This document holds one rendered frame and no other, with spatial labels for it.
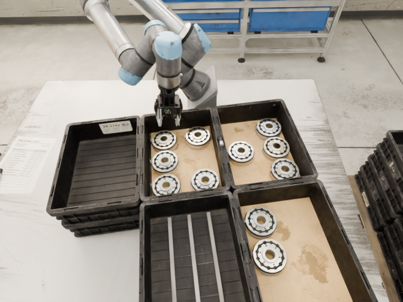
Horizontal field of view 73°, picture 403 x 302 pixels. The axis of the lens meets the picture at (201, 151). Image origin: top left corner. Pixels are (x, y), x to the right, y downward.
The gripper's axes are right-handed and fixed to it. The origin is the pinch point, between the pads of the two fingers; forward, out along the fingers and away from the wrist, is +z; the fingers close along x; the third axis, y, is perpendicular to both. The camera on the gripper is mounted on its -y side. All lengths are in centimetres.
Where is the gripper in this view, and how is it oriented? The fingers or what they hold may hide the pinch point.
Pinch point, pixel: (168, 121)
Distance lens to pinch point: 105.0
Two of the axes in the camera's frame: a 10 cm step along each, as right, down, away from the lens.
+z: -0.9, 6.3, 7.7
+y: 1.2, 7.8, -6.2
